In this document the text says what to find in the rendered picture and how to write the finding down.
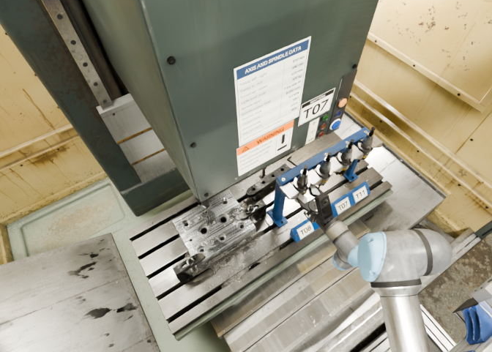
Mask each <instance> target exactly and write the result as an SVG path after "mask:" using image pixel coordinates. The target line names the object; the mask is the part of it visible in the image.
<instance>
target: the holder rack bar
mask: <svg viewBox="0 0 492 352"><path fill-rule="evenodd" d="M368 132H370V130H368V129H367V128H366V127H364V128H362V129H361V130H359V131H357V132H355V133H354V134H352V135H350V136H348V137H347V138H344V139H343V140H341V141H339V142H338V143H336V144H334V145H333V146H330V147H329V148H328V149H325V150H323V151H322V152H320V153H319V154H317V155H315V156H314V157H311V158H310V159H309V160H306V161H304V162H303V163H301V164H299V165H298V166H296V167H294V168H292V169H291V170H289V171H287V172H285V173H284V174H282V175H280V176H278V177H277V178H276V182H277V183H278V185H279V186H280V187H281V186H283V185H284V184H287V183H288V182H293V181H294V179H295V178H298V176H299V174H300V173H301V171H302V170H303V168H304V166H305V165H307V166H308V169H307V171H309V170H310V169H313V170H314V169H315V168H317V166H318V165H321V164H322V162H323V160H324V158H325V157H326V156H327V155H328V152H331V153H332V155H331V156H330V157H333V156H334V157H336V156H338V154H339V153H342V152H343V150H344V149H345V147H346V146H347V145H348V144H349V143H350V140H351V139H354V142H353V144H354V145H357V144H358V142H359V143H360V140H362V139H364V137H365V136H366V135H367V133H368Z"/></svg>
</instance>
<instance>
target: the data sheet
mask: <svg viewBox="0 0 492 352"><path fill-rule="evenodd" d="M310 39H311V36H310V37H308V38H305V39H303V40H300V41H299V42H295V43H294V44H291V45H289V46H286V47H284V48H281V49H280V50H277V51H275V52H273V53H270V54H268V55H265V56H263V57H261V58H259V59H256V60H254V61H251V62H249V63H247V64H244V65H242V66H240V67H237V68H235V69H234V80H235V91H236V111H237V122H238V133H239V146H242V145H244V144H246V143H248V142H250V141H252V140H254V139H255V138H257V137H259V136H261V135H263V134H265V133H267V132H269V131H271V130H273V129H275V128H277V127H279V126H280V125H282V124H285V123H286V122H288V121H291V120H292V119H295V118H296V117H298V116H299V109H300V104H301V99H302V90H303V86H304V80H305V72H306V66H307V62H308V53H309V48H310Z"/></svg>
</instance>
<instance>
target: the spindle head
mask: <svg viewBox="0 0 492 352"><path fill-rule="evenodd" d="M82 1H83V3H84V6H85V8H86V10H87V12H88V14H89V17H90V18H91V20H92V23H93V25H94V28H95V30H96V32H97V34H98V37H99V38H100V41H101V43H102V46H103V47H104V49H105V52H106V54H107V56H108V59H109V61H110V63H111V64H112V66H113V68H114V69H115V70H116V72H117V74H118V75H119V77H120V78H121V80H122V82H123V84H124V85H125V86H126V88H127V90H128V91H129V93H130V94H131V96H132V97H133V99H134V100H135V102H136V104H137V106H138V107H139V108H140V110H141V112H142V114H143V115H144V116H145V118H146V120H147V121H148V123H149V124H150V126H151V128H152V129H153V130H154V132H155V134H156V136H157V137H158V138H159V140H160V142H161V144H162V145H163V146H164V148H165V150H166V151H167V152H168V154H169V156H170V158H171V159H172V160H173V162H174V164H175V166H176V167H177V168H178V170H179V172H180V173H181V175H182V177H183V178H184V180H185V181H186V182H187V185H188V186H189V188H190V189H191V190H192V192H193V194H194V196H195V197H196V198H197V199H198V200H199V202H202V201H205V200H206V199H208V198H210V197H212V196H213V195H216V194H217V193H219V192H221V191H223V190H224V189H226V188H228V187H230V186H231V185H233V184H236V183H237V182H238V181H241V180H243V179H244V178H246V177H248V176H250V175H251V174H253V173H255V172H257V171H259V170H261V169H262V168H264V167H266V166H268V165H270V164H271V163H273V162H275V161H277V160H279V159H280V158H282V157H284V156H286V155H287V154H290V153H292V152H293V151H295V150H297V149H298V148H300V147H302V146H304V145H305V143H306V139H307V135H308V129H309V125H310V122H312V121H313V120H315V119H317V118H319V121H318V127H317V130H316V136H315V139H317V134H318V133H319V132H320V131H321V130H319V129H318V128H319V126H320V125H321V124H322V123H323V122H321V117H322V116H323V115H324V114H325V113H329V118H328V119H327V120H326V121H325V122H326V123H327V126H326V127H325V128H324V129H323V130H324V131H325V134H326V133H327V130H328V127H329V123H330V119H331V117H332V112H333V109H334V106H335V101H336V98H337V95H338V91H339V88H340V83H341V80H342V77H343V76H344V75H347V74H349V73H351V72H353V71H355V70H357V68H358V64H359V60H360V58H361V55H362V52H363V49H364V46H365V42H366V39H367V37H368V33H369V30H370V26H371V24H372V21H373V17H374V14H375V11H376V8H377V5H378V2H379V0H82ZM310 36H311V39H310V48H309V53H308V58H307V66H306V72H305V80H304V86H303V90H302V99H301V104H302V103H304V102H307V101H308V100H311V99H313V98H314V97H317V96H318V95H320V94H323V93H324V92H326V91H329V90H330V89H333V88H335V91H334V94H333V98H332V102H331V105H330V109H329V110H328V111H326V112H324V113H322V114H321V115H319V116H317V117H315V118H313V119H311V120H309V121H307V122H305V123H304V124H301V125H299V126H298V122H299V116H298V117H296V118H295V119H292V120H294V126H293V131H292V136H291V146H290V149H288V150H286V151H284V152H283V153H281V154H279V155H277V156H275V157H273V158H272V159H270V160H268V161H266V162H264V163H262V164H260V165H259V166H257V167H255V168H253V169H252V170H250V171H248V172H246V173H244V174H242V175H241V176H239V172H238V163H237V154H236V150H237V149H238V148H240V147H242V146H244V145H246V144H247V143H246V144H244V145H242V146H239V133H238V122H237V111H236V91H235V80H234V69H235V68H237V67H240V66H242V65H244V64H247V63H249V62H251V61H254V60H256V59H259V58H261V57H263V56H265V55H268V54H270V53H273V52H275V51H277V50H280V49H281V48H284V47H286V46H289V45H291V44H294V43H295V42H299V41H300V40H303V39H305V38H308V37H310ZM301 104H300V108H301ZM299 112H300V109H299ZM292 120H291V121H292ZM289 122H290V121H288V122H286V123H285V124H287V123H289ZM283 125H284V124H282V125H280V126H279V127H281V126H283ZM277 128H278V127H277ZM277 128H275V129H277ZM275 129H274V130H275ZM271 131H272V130H271ZM271 131H269V132H271ZM267 133H268V132H267ZM267 133H265V134H263V135H266V134H267ZM263 135H261V136H263ZM261 136H259V137H257V138H260V137H261ZM257 138H255V139H257ZM255 139H254V140H255ZM315 139H314V140H315ZM254 140H253V141H254ZM250 142H251V141H250ZM248 143H249V142H248Z"/></svg>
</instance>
